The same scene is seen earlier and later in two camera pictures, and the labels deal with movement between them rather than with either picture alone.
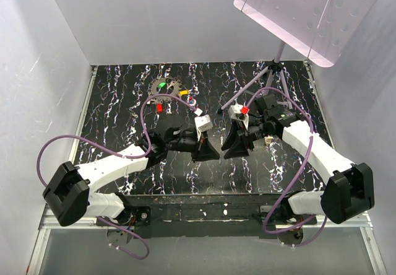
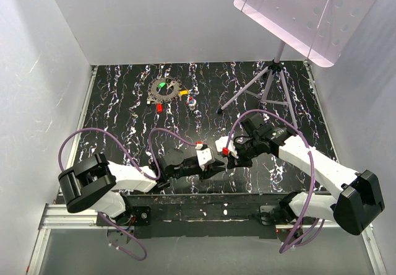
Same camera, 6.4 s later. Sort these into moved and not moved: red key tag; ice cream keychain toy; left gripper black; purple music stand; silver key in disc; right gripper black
Moved: right gripper black; left gripper black
Not moved: red key tag; silver key in disc; ice cream keychain toy; purple music stand
